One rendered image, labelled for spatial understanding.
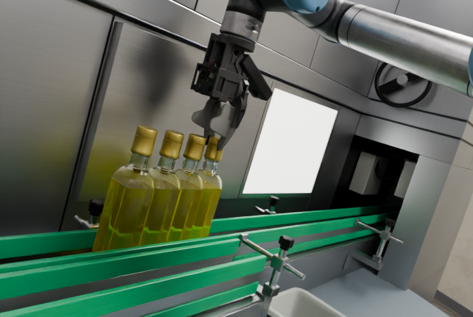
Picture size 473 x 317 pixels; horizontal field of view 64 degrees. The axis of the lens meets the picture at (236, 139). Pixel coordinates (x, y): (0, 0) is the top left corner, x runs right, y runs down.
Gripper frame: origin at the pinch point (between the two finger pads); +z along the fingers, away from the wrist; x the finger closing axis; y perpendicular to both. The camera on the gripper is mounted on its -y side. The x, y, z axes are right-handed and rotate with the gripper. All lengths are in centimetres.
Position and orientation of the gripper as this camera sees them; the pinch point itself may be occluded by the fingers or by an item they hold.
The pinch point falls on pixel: (216, 141)
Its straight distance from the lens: 76.3
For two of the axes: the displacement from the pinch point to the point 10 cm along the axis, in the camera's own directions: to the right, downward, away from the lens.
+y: -7.2, -1.3, -6.8
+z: -2.8, 9.5, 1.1
